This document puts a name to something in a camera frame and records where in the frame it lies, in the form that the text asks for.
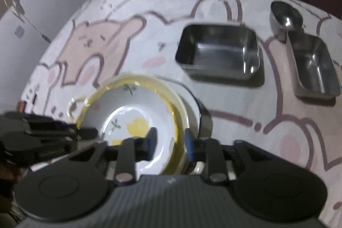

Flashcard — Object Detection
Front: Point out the large steel rectangular container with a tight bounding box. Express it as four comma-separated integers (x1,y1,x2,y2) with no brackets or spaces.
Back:
175,24,261,82

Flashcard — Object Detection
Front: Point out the white bowl yellow rim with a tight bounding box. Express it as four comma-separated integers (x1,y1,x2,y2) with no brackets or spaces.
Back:
76,78,179,175

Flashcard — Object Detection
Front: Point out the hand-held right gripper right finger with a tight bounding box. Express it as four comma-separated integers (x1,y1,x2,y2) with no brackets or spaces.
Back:
184,129,268,186

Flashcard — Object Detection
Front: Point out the cream bowl with handle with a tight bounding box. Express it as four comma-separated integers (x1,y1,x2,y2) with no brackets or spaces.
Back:
66,72,188,175

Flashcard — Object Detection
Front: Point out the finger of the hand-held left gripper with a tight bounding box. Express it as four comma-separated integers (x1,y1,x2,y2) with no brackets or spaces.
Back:
29,121,99,141

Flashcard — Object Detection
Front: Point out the small steel rectangular container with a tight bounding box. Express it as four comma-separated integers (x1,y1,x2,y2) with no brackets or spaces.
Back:
286,30,342,99

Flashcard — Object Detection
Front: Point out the round steel bowl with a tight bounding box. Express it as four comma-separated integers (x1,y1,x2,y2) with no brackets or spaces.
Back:
269,1,304,43

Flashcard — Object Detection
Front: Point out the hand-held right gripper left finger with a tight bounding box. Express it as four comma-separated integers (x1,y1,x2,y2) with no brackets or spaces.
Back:
68,127,158,187

